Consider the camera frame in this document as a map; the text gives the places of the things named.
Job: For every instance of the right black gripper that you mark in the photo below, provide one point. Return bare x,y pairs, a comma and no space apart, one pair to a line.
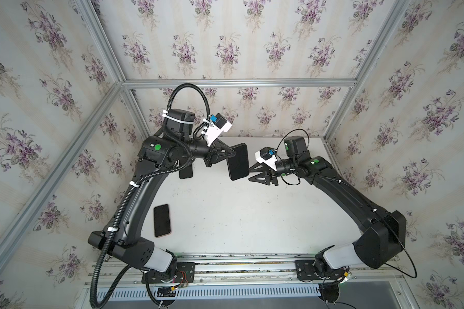
272,172

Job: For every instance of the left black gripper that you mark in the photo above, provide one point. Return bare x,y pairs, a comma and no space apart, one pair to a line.
211,154

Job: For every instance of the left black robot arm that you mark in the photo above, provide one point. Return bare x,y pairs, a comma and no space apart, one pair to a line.
171,149

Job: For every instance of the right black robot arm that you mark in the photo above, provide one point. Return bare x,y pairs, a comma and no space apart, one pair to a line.
383,232

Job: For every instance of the pink-cased phone near left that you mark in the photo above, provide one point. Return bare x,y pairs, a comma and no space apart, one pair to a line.
161,220

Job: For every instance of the white vented grille strip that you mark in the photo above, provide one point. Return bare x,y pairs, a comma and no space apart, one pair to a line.
205,292

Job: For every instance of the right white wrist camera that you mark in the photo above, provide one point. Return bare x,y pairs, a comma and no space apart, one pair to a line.
267,156

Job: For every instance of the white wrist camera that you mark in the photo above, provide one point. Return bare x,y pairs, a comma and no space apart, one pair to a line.
267,156
215,126

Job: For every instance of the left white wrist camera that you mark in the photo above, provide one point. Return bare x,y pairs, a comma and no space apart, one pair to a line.
215,126

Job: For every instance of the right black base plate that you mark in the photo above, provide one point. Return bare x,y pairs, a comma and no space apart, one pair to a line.
310,270

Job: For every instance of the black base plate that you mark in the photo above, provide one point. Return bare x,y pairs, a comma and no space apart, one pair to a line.
180,272
310,270

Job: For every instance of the aluminium rail base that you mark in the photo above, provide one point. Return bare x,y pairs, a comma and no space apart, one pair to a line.
241,269

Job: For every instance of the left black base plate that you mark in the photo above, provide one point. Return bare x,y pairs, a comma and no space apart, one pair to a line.
180,272

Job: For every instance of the aluminium frame cage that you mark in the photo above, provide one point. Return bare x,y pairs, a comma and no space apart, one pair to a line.
13,235

